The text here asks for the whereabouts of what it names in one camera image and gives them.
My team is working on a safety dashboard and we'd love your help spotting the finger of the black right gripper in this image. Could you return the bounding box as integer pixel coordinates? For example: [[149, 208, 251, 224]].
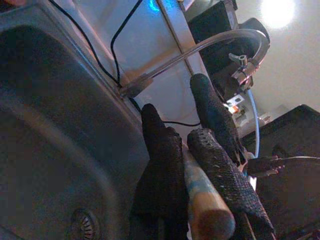
[[189, 73, 245, 166]]

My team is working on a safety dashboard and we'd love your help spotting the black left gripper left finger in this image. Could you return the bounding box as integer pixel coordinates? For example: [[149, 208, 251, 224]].
[[129, 103, 190, 223]]

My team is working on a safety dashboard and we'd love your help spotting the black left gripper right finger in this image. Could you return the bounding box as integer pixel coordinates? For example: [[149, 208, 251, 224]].
[[186, 127, 276, 240]]

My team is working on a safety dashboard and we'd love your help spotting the wooden handle kitchen utensil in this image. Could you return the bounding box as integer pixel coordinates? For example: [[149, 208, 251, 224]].
[[182, 147, 237, 240]]

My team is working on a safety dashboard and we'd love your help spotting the stainless steel kitchen sink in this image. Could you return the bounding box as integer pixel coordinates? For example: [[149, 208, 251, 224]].
[[0, 0, 151, 240]]

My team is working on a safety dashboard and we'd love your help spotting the black box appliance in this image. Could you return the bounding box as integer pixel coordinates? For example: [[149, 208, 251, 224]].
[[184, 0, 271, 101]]

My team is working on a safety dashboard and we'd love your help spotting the round sink drain strainer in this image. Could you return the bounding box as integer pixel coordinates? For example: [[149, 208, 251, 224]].
[[67, 208, 101, 240]]

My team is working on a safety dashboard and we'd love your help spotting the round ceiling lamp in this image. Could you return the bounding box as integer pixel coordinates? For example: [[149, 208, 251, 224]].
[[259, 0, 296, 29]]

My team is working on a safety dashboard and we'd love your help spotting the clear faucet hose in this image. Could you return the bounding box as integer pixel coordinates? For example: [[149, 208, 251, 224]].
[[122, 28, 270, 93]]

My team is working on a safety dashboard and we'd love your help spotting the black power cable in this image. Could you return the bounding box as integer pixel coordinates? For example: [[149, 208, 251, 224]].
[[110, 0, 145, 90], [48, 0, 121, 87]]

